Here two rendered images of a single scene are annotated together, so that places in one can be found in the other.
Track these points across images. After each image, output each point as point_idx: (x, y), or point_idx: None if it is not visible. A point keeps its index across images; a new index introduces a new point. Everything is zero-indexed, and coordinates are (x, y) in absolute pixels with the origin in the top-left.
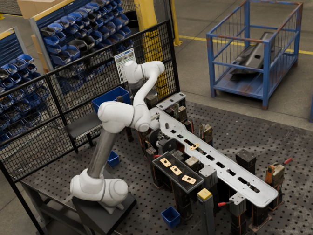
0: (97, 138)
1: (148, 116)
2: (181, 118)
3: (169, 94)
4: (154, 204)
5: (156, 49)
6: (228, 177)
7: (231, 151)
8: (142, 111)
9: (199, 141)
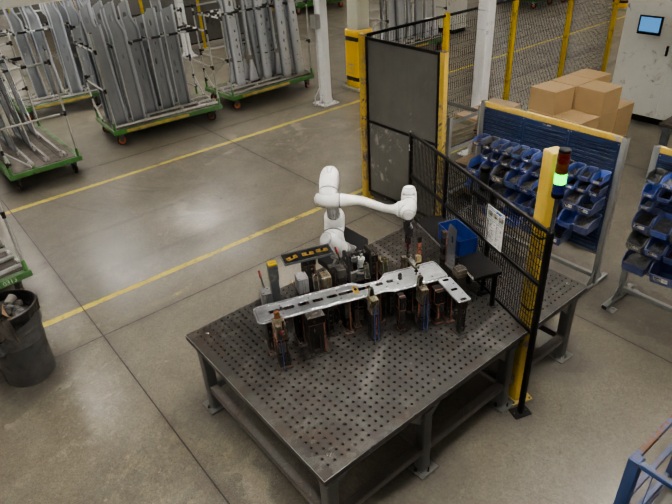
0: None
1: (322, 199)
2: (417, 294)
3: (520, 322)
4: None
5: (530, 252)
6: (298, 300)
7: (376, 356)
8: (325, 193)
9: (360, 294)
